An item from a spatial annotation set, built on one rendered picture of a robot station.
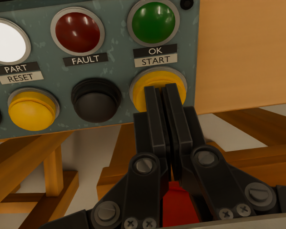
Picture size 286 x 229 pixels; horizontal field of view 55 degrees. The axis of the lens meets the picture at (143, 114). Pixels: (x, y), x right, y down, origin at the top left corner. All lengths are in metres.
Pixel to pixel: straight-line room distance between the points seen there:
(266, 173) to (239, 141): 0.86
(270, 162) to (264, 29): 0.17
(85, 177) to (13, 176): 0.60
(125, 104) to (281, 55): 0.11
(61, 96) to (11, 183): 0.46
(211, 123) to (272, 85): 0.94
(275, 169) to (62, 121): 0.24
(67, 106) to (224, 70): 0.10
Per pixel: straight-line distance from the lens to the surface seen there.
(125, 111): 0.17
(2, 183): 0.58
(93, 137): 1.13
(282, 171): 0.34
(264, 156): 0.35
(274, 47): 0.20
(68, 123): 0.17
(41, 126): 0.16
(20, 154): 0.64
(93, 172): 1.17
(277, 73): 0.20
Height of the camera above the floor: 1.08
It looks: 81 degrees down
